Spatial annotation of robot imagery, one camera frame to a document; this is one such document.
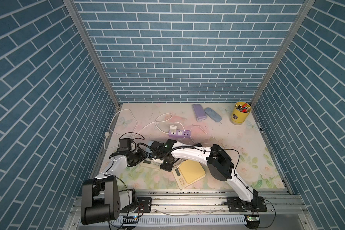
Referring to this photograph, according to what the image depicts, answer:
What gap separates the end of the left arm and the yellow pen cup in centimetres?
69

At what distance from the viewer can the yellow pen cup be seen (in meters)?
1.01

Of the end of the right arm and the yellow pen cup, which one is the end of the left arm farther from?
the yellow pen cup

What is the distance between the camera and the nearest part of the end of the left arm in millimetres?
676
